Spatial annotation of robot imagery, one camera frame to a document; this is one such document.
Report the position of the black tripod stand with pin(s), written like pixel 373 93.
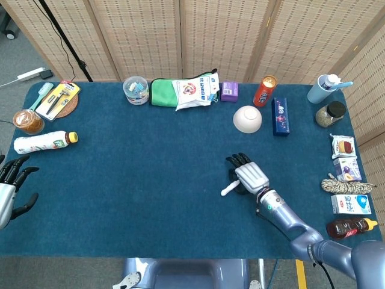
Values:
pixel 66 42

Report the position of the dark blue long box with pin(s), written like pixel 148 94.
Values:
pixel 280 116

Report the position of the light blue cup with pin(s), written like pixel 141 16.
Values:
pixel 319 91

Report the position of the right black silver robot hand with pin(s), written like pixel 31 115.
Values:
pixel 251 176

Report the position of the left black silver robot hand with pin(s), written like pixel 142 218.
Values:
pixel 6 198

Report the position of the teal table mat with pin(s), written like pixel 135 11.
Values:
pixel 150 180

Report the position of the purple small box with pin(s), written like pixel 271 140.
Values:
pixel 229 91

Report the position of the black chair caster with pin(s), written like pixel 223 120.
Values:
pixel 9 30

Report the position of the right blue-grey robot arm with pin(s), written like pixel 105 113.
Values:
pixel 282 210

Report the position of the black power adapter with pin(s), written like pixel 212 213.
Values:
pixel 46 74

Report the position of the yellow razor package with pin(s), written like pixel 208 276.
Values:
pixel 58 100

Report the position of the round woven coaster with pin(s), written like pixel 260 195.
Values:
pixel 68 105

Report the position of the white blue milk carton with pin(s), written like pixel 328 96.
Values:
pixel 350 204

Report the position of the cream upturned bowl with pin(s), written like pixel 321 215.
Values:
pixel 247 119

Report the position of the blue toothbrush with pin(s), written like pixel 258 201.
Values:
pixel 344 85

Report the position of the cake snack packet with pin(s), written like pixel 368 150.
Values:
pixel 343 146

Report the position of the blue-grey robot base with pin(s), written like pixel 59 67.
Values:
pixel 186 272

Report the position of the white tube in cup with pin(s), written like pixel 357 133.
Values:
pixel 331 80

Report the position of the white drink bottle yellow cap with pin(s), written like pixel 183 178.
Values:
pixel 42 142

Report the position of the small white object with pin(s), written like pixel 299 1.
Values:
pixel 230 188

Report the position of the orange soda can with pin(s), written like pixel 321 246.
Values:
pixel 264 91

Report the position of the blue binder clip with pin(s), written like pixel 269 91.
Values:
pixel 213 97

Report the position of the purple drink carton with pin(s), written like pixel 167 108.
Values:
pixel 346 169

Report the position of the green folded cloth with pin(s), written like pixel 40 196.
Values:
pixel 161 91

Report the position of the white power strip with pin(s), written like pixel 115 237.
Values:
pixel 30 74

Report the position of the clear jar of clips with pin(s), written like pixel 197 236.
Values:
pixel 136 90

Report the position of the glass jar black lid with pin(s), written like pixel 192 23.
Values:
pixel 329 114

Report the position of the brown drink cup clear lid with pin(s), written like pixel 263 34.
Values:
pixel 28 121

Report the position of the mint green brush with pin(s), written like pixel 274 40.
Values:
pixel 40 94

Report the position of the white printed plastic packet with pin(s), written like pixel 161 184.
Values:
pixel 194 91

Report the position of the brown syrup bottle yellow cap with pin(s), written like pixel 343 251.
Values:
pixel 349 228

